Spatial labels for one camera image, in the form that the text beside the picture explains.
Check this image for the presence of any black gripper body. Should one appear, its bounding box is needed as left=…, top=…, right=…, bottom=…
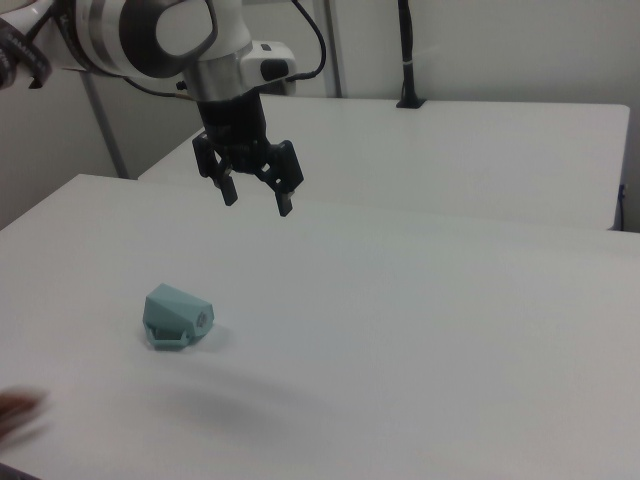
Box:
left=197, top=93, right=272, bottom=177

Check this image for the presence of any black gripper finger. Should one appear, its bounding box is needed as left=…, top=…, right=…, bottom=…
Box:
left=255, top=139, right=306, bottom=218
left=191, top=132, right=239, bottom=208

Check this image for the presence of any teal faceted plastic cup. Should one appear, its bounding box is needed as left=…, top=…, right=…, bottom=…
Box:
left=142, top=282, right=217, bottom=353

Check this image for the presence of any blurred person hand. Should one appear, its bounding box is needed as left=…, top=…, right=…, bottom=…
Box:
left=0, top=385, right=52, bottom=447

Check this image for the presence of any grey metal partition post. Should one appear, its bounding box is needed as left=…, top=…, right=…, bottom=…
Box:
left=79, top=72, right=130, bottom=180
left=323, top=0, right=344, bottom=99

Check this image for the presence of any black camera stand pole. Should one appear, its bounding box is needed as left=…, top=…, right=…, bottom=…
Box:
left=395, top=0, right=427, bottom=110

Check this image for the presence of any black velcro cable strap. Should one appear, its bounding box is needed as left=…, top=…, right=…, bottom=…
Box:
left=0, top=18, right=53, bottom=91

